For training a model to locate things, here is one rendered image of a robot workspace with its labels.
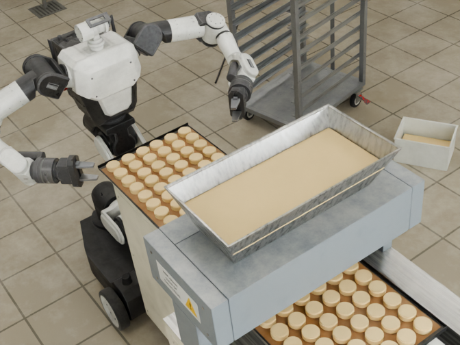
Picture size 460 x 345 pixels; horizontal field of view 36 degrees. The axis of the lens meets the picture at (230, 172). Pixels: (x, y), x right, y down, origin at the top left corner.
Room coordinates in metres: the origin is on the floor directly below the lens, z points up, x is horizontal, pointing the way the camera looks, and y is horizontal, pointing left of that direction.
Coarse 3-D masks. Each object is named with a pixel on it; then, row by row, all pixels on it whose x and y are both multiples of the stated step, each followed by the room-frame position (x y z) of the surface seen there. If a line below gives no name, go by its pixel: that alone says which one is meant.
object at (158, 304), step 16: (128, 208) 1.98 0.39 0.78; (128, 224) 2.02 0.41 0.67; (144, 224) 1.88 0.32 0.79; (128, 240) 2.07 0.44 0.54; (144, 256) 1.94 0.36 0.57; (144, 272) 1.98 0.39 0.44; (144, 288) 2.02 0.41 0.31; (160, 288) 1.87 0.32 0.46; (144, 304) 2.07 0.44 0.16; (160, 304) 1.90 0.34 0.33; (160, 320) 1.94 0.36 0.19
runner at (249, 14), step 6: (270, 0) 3.77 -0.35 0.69; (276, 0) 3.78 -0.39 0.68; (258, 6) 3.69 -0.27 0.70; (264, 6) 3.72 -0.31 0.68; (246, 12) 3.63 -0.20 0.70; (252, 12) 3.66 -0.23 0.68; (258, 12) 3.65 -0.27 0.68; (234, 18) 3.56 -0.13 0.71; (240, 18) 3.59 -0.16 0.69; (246, 18) 3.59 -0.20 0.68; (234, 24) 3.55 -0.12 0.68
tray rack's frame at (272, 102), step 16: (272, 80) 3.78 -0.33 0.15; (288, 80) 3.76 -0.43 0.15; (336, 80) 3.69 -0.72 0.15; (352, 80) 3.67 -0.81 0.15; (256, 96) 3.62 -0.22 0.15; (272, 96) 3.60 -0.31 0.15; (288, 96) 3.58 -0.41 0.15; (336, 96) 3.52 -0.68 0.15; (256, 112) 3.46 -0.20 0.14; (272, 112) 3.43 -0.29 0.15; (288, 112) 3.41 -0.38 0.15; (304, 112) 3.39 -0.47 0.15
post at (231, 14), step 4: (228, 0) 3.55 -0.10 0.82; (232, 0) 3.56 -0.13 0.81; (228, 4) 3.56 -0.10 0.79; (228, 8) 3.56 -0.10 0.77; (228, 12) 3.56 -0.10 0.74; (232, 12) 3.55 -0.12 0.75; (228, 16) 3.56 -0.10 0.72; (232, 16) 3.55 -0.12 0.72; (228, 20) 3.57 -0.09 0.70; (232, 28) 3.55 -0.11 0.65; (232, 32) 3.55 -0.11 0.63; (236, 32) 3.56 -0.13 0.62; (236, 40) 3.56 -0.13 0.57
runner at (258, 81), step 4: (284, 60) 3.83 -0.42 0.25; (288, 60) 3.85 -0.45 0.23; (292, 60) 3.86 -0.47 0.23; (280, 64) 3.80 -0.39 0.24; (284, 64) 3.82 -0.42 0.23; (288, 64) 3.81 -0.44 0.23; (272, 68) 3.75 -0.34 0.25; (276, 68) 3.77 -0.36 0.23; (280, 68) 3.77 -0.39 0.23; (268, 72) 3.72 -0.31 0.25; (272, 72) 3.74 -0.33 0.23; (276, 72) 3.74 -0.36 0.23; (260, 76) 3.67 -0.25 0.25; (264, 76) 3.70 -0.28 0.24; (268, 76) 3.70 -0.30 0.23; (256, 80) 3.65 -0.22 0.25; (260, 80) 3.67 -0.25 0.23; (264, 80) 3.66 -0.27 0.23; (256, 84) 3.63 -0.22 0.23
